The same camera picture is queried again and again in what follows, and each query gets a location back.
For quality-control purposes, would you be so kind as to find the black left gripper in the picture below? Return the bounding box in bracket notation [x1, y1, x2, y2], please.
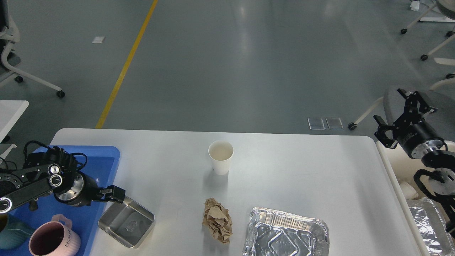
[53, 172, 126, 207]

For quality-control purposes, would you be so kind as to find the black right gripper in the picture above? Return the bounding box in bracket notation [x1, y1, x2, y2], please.
[373, 89, 445, 159]

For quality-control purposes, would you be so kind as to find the stainless steel square dish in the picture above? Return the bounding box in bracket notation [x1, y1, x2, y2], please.
[98, 196, 156, 249]

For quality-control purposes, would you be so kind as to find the pink ribbed mug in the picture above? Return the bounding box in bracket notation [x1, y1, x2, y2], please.
[28, 214, 81, 256]

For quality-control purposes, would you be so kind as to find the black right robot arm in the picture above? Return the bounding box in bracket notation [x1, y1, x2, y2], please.
[374, 89, 455, 236]

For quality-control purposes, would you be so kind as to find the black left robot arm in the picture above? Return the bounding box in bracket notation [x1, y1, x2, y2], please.
[1, 140, 126, 214]

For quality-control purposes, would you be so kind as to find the grey office chair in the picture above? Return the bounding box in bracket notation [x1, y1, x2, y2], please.
[348, 88, 455, 142]

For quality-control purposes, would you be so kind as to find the white plastic bin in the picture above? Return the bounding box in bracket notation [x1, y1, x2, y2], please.
[376, 142, 454, 256]

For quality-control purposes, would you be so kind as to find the right floor outlet plate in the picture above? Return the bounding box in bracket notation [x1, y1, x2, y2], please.
[326, 118, 343, 130]

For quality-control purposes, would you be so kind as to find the floor outlet plate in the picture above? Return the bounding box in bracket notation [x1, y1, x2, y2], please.
[326, 118, 343, 130]
[307, 118, 325, 130]

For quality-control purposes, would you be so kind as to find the small white cup in bin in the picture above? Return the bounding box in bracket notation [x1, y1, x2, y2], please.
[399, 182, 419, 200]

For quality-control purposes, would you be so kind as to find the left floor outlet plate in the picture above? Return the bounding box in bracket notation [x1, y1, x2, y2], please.
[307, 118, 325, 130]

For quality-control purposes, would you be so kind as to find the white chair legs top right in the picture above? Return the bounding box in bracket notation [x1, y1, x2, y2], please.
[400, 0, 455, 91]

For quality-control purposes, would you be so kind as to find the crumpled brown paper ball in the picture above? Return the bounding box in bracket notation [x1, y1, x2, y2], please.
[202, 198, 233, 244]

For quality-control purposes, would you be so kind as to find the teal mug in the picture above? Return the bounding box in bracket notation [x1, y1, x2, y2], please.
[0, 214, 36, 250]

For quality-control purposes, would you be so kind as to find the white paper cup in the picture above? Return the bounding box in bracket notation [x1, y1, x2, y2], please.
[208, 140, 234, 175]

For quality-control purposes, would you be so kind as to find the white side table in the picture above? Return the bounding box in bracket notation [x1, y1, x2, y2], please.
[0, 100, 29, 141]

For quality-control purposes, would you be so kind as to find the white paper on floor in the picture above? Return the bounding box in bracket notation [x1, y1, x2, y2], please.
[92, 36, 106, 44]

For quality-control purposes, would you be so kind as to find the aluminium foil tray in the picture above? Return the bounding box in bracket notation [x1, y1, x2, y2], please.
[242, 207, 330, 256]

